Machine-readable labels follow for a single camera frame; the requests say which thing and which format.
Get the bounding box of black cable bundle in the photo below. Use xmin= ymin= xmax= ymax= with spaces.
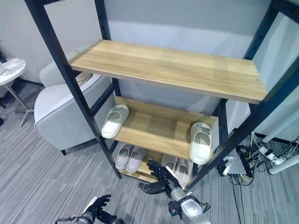
xmin=235 ymin=136 xmax=299 ymax=187

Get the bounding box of white desk leg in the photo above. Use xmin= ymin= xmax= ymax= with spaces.
xmin=268 ymin=155 xmax=299 ymax=175
xmin=261 ymin=100 xmax=299 ymax=144

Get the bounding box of long wooden rack shelf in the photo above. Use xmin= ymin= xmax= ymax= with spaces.
xmin=67 ymin=39 xmax=267 ymax=105

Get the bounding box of white power strip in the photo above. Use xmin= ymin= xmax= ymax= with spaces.
xmin=256 ymin=146 xmax=288 ymax=166

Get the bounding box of low wooden rack shelf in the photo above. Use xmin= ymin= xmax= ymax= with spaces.
xmin=112 ymin=141 xmax=194 ymax=185

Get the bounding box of black metal rack frame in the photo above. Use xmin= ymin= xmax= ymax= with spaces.
xmin=23 ymin=0 xmax=299 ymax=190

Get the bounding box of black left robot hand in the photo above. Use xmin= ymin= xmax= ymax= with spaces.
xmin=86 ymin=194 xmax=118 ymax=224

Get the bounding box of white partition panel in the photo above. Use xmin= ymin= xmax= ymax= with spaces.
xmin=253 ymin=11 xmax=299 ymax=141

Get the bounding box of wooden shelf with back lip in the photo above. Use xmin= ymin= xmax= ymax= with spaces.
xmin=113 ymin=96 xmax=218 ymax=162

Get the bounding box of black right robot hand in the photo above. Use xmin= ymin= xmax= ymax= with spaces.
xmin=139 ymin=159 xmax=183 ymax=195

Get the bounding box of long black floor cable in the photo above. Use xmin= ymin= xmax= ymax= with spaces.
xmin=228 ymin=174 xmax=245 ymax=224

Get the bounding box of cream foam slide slipper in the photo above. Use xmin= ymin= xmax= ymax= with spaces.
xmin=189 ymin=121 xmax=213 ymax=165
xmin=101 ymin=104 xmax=130 ymax=139

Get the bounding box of grey network switch box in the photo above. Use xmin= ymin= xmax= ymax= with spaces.
xmin=223 ymin=155 xmax=253 ymax=176

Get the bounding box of round white side table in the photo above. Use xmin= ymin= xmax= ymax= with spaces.
xmin=0 ymin=57 xmax=36 ymax=128

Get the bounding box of yellow cable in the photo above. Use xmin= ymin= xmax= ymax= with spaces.
xmin=242 ymin=132 xmax=256 ymax=182

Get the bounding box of beige ribbed cushion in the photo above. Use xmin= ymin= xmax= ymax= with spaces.
xmin=76 ymin=71 xmax=92 ymax=88

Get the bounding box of grey fabric house slipper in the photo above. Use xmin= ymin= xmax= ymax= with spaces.
xmin=161 ymin=154 xmax=178 ymax=174
xmin=126 ymin=146 xmax=148 ymax=174
xmin=115 ymin=144 xmax=134 ymax=171
xmin=174 ymin=157 xmax=194 ymax=188

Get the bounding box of light grey armchair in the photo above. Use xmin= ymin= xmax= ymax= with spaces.
xmin=34 ymin=48 xmax=117 ymax=156

